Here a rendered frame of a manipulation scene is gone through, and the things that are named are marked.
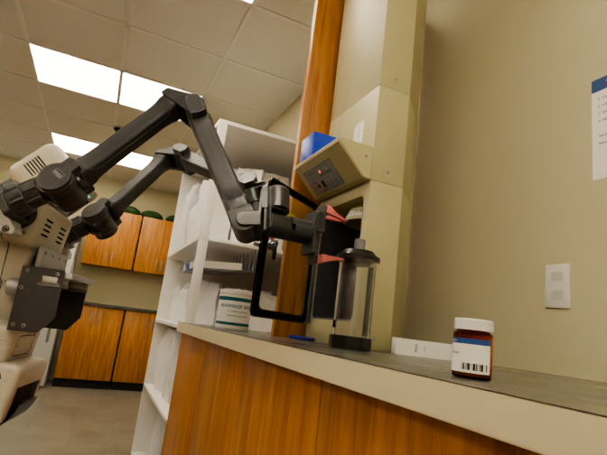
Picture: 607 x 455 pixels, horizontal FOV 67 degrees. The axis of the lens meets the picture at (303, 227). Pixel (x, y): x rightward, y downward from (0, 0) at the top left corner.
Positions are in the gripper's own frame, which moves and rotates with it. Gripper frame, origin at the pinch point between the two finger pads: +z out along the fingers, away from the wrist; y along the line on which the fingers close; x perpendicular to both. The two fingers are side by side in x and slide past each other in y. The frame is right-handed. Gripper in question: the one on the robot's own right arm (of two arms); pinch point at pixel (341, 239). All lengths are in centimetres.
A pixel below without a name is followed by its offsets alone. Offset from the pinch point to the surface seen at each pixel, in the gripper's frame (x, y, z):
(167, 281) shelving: 233, 1, -10
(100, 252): 530, 46, -60
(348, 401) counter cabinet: -36, -33, -15
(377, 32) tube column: 13, 72, 12
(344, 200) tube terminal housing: 23.5, 18.1, 11.8
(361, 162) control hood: 8.9, 25.4, 8.4
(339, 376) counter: -37, -29, -18
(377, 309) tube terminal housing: 9.3, -14.6, 17.9
